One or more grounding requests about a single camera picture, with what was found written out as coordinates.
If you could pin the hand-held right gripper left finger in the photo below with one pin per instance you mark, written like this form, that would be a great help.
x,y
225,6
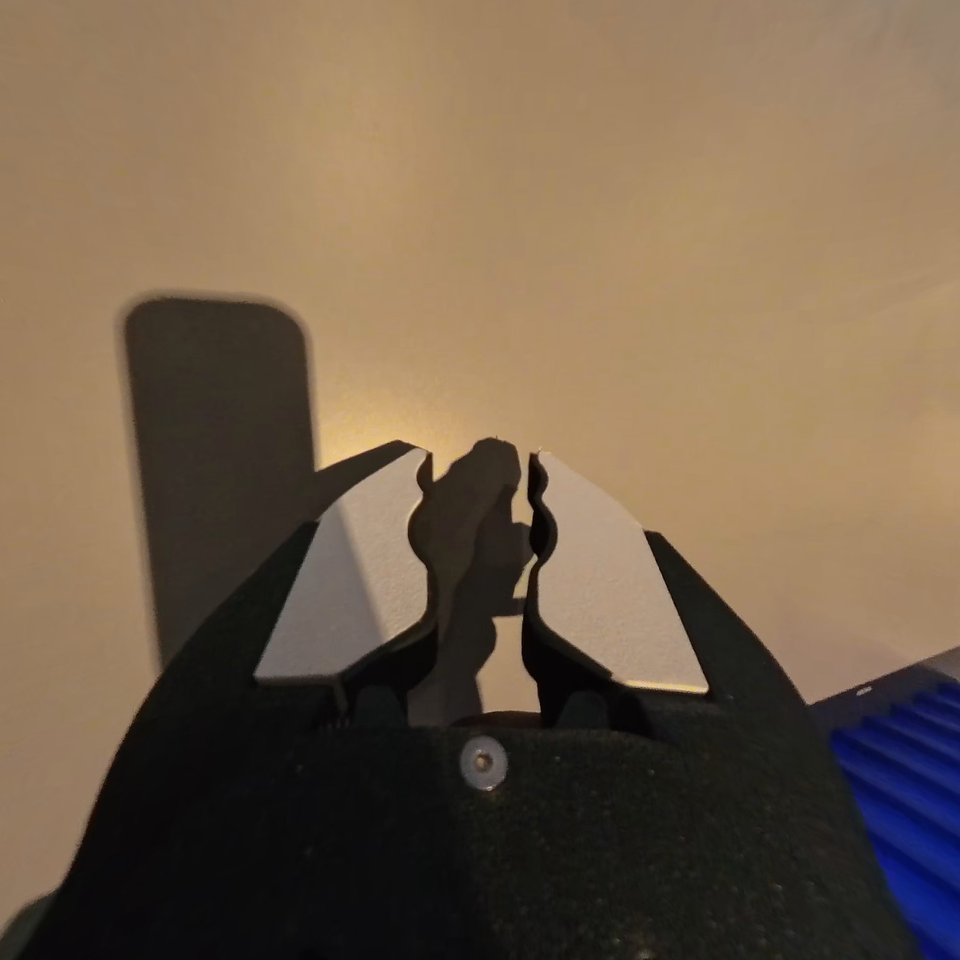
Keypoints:
x,y
337,592

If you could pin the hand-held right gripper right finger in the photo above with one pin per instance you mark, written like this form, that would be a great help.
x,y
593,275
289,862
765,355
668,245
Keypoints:
x,y
607,592

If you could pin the blue ribbed plastic object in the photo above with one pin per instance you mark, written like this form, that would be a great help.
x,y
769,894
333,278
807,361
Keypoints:
x,y
907,787

